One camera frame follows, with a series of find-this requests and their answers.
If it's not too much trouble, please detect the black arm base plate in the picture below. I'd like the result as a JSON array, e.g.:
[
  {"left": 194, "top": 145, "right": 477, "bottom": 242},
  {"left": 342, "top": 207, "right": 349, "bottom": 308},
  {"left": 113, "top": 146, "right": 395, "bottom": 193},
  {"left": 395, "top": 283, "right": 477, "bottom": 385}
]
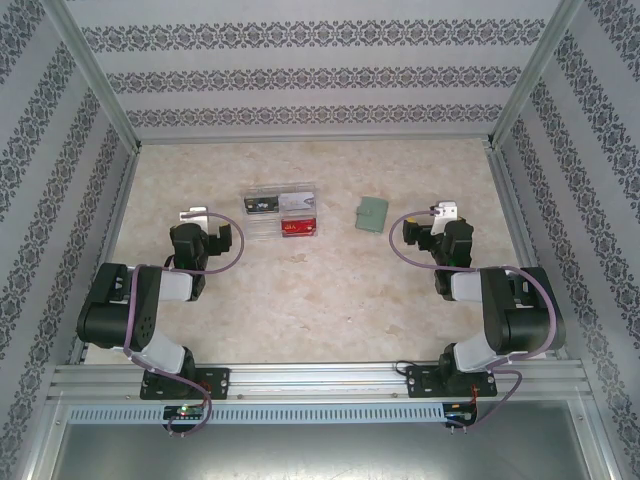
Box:
[
  {"left": 139, "top": 367, "right": 231, "bottom": 401},
  {"left": 405, "top": 364, "right": 499, "bottom": 400}
]

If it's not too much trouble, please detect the grey metal sheet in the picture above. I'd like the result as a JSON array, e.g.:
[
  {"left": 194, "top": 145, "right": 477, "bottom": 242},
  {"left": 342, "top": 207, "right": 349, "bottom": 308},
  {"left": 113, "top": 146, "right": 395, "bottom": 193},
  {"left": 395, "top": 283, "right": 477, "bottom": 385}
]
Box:
[{"left": 49, "top": 399, "right": 614, "bottom": 480}]

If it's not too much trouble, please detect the slotted grey cable duct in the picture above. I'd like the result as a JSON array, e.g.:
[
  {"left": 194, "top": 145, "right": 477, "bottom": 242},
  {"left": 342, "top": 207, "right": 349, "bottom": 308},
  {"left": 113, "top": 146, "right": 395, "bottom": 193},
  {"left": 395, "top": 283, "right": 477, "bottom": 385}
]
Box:
[{"left": 67, "top": 401, "right": 479, "bottom": 425}]

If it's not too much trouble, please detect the clear acrylic card organizer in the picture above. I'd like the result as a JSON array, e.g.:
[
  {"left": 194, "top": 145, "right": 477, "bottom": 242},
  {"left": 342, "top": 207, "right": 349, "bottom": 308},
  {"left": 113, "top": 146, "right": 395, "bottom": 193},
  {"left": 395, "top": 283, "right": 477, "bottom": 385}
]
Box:
[{"left": 241, "top": 182, "right": 321, "bottom": 242}]

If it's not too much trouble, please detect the black VIP card stack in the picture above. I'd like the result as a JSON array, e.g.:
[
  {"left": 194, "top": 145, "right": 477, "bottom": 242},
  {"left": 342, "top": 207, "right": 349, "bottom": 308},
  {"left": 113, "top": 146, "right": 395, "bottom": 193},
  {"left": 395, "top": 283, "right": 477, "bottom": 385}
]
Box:
[{"left": 243, "top": 195, "right": 279, "bottom": 215}]

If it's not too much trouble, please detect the silver card stack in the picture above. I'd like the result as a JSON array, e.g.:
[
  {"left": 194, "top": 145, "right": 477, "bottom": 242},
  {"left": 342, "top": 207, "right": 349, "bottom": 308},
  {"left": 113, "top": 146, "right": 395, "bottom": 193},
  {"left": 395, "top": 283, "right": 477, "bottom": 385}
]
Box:
[{"left": 278, "top": 192, "right": 317, "bottom": 214}]

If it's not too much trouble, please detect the aluminium mounting rail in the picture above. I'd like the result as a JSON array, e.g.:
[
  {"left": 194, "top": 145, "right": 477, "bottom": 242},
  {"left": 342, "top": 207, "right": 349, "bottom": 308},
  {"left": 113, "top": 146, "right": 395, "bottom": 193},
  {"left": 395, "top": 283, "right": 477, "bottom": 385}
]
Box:
[{"left": 47, "top": 362, "right": 591, "bottom": 401}]

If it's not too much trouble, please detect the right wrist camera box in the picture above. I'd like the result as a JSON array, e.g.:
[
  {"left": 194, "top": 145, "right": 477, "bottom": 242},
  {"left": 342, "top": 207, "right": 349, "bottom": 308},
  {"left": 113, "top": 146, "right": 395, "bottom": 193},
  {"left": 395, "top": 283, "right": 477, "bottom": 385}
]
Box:
[{"left": 430, "top": 199, "right": 461, "bottom": 221}]

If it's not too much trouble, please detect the green leather card holder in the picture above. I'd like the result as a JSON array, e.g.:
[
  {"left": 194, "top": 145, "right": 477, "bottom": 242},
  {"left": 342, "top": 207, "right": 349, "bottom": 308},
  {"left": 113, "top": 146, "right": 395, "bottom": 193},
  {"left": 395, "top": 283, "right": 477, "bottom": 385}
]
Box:
[{"left": 354, "top": 196, "right": 385, "bottom": 234}]

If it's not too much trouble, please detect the red VIP card stack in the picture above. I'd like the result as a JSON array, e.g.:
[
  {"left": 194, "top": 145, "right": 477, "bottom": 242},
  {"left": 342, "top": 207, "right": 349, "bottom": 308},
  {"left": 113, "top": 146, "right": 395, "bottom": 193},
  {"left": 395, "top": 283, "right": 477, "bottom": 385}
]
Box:
[{"left": 280, "top": 217, "right": 319, "bottom": 237}]

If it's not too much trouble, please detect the aluminium frame post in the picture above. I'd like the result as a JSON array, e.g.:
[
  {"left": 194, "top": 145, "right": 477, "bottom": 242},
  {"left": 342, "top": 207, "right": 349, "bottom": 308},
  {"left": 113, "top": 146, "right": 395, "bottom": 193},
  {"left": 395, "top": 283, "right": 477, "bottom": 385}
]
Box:
[
  {"left": 42, "top": 0, "right": 142, "bottom": 151},
  {"left": 485, "top": 0, "right": 585, "bottom": 150}
]

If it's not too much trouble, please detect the aluminium side rail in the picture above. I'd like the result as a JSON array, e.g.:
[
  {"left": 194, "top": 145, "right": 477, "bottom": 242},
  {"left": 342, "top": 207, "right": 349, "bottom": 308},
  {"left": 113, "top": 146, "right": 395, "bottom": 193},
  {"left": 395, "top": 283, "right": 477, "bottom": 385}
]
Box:
[
  {"left": 487, "top": 147, "right": 559, "bottom": 359},
  {"left": 69, "top": 149, "right": 140, "bottom": 366}
]

